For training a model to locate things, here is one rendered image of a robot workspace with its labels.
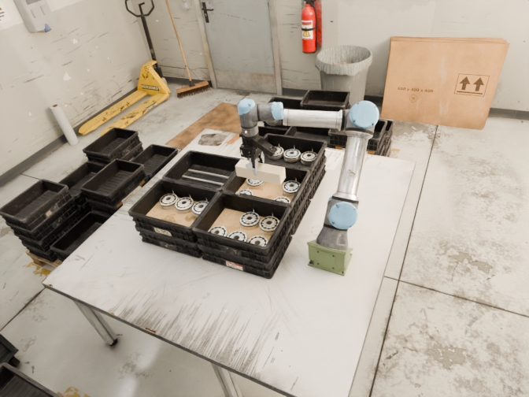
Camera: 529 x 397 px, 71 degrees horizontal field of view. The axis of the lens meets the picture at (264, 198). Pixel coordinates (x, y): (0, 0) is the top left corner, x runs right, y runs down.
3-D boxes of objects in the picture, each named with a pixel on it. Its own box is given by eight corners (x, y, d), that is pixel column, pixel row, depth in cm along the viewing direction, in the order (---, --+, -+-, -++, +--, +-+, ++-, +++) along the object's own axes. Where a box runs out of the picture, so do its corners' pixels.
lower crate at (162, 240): (228, 221, 211) (224, 205, 203) (201, 261, 191) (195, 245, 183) (171, 207, 226) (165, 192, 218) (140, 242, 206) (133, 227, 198)
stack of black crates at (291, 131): (338, 158, 339) (338, 126, 317) (327, 178, 320) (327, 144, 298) (297, 151, 355) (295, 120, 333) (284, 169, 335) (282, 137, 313)
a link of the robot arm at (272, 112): (282, 105, 167) (259, 106, 168) (282, 99, 155) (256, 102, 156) (284, 122, 167) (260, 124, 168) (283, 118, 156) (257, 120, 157)
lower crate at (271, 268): (294, 238, 195) (292, 221, 188) (271, 282, 176) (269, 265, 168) (228, 221, 210) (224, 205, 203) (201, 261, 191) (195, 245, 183)
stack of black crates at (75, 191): (101, 191, 342) (86, 161, 320) (126, 198, 330) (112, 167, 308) (68, 219, 316) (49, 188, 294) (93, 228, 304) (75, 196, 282)
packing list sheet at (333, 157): (345, 150, 250) (345, 150, 250) (335, 170, 235) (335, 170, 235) (300, 143, 263) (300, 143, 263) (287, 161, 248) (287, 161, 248)
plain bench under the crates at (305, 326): (401, 237, 279) (416, 161, 233) (338, 473, 174) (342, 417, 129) (221, 194, 341) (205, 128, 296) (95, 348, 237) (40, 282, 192)
